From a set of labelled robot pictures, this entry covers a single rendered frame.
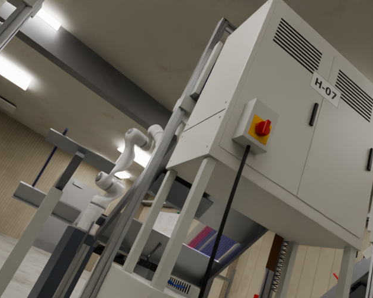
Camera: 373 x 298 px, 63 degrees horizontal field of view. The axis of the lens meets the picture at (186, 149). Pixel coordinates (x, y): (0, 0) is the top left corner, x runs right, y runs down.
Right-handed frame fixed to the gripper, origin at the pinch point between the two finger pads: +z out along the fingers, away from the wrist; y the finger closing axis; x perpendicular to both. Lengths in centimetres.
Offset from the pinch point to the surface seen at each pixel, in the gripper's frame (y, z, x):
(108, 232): -35, -16, 46
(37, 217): -70, -25, 43
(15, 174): 211, -780, 188
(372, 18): 88, 39, -141
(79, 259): -47, -17, 61
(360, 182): -7, 82, -15
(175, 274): 2, 5, 61
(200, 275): 16, 13, 59
